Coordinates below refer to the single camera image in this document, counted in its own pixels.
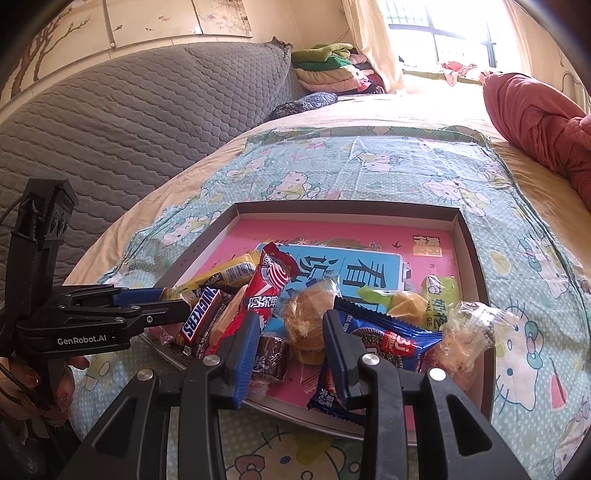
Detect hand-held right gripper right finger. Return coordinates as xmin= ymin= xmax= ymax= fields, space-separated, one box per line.
xmin=322 ymin=309 xmax=529 ymax=480

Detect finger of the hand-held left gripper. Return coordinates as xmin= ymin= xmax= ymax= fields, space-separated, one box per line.
xmin=65 ymin=300 xmax=195 ymax=340
xmin=60 ymin=285 xmax=178 ymax=308

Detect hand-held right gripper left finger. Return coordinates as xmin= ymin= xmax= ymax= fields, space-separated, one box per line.
xmin=58 ymin=311 xmax=262 ymax=480

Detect small dark cake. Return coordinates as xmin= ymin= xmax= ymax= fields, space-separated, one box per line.
xmin=250 ymin=335 xmax=293 ymax=385

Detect brown chocolate bar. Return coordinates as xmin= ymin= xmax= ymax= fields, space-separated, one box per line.
xmin=173 ymin=285 xmax=237 ymax=360

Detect orange snack packet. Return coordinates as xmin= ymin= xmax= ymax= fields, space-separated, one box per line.
xmin=210 ymin=285 xmax=252 ymax=354

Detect blue cookie packet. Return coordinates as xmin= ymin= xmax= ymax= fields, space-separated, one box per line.
xmin=306 ymin=298 xmax=447 ymax=419

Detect clear packet of round cookies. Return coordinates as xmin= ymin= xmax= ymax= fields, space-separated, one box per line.
xmin=281 ymin=277 xmax=343 ymax=366

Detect green packet with yellow pastry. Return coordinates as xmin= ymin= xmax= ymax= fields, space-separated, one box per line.
xmin=357 ymin=274 xmax=461 ymax=332

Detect yellow snack packet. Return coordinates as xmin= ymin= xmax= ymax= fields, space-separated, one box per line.
xmin=177 ymin=251 xmax=262 ymax=302

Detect red snack packet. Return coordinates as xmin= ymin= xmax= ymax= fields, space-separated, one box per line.
xmin=226 ymin=241 xmax=302 ymax=344

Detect shallow cardboard box pink bottom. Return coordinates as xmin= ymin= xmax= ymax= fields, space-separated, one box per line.
xmin=141 ymin=199 xmax=497 ymax=446

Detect clear packet with reddish snack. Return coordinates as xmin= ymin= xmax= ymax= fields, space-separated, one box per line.
xmin=427 ymin=300 xmax=521 ymax=378

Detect person's left hand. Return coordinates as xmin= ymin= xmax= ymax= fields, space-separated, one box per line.
xmin=0 ymin=355 xmax=90 ymax=411

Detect grey quilted headboard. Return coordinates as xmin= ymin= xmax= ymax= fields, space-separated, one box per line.
xmin=0 ymin=39 xmax=296 ymax=296

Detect cartoon cat printed blanket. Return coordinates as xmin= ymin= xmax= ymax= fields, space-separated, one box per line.
xmin=76 ymin=127 xmax=591 ymax=480

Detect dark blue patterned cloth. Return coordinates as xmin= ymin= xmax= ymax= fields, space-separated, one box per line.
xmin=270 ymin=91 xmax=339 ymax=121

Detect beige bed sheet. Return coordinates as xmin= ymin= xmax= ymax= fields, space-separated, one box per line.
xmin=65 ymin=88 xmax=591 ymax=296

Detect pile of folded clothes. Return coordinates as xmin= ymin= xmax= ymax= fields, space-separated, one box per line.
xmin=291 ymin=42 xmax=384 ymax=95

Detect red quilt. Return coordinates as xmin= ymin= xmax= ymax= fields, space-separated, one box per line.
xmin=482 ymin=71 xmax=591 ymax=210

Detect red and pink clothes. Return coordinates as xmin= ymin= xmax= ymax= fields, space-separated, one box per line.
xmin=438 ymin=60 xmax=498 ymax=86

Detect cream curtain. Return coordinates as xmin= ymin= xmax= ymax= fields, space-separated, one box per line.
xmin=342 ymin=0 xmax=407 ymax=93

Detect barred window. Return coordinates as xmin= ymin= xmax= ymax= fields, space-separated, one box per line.
xmin=374 ymin=0 xmax=509 ymax=75

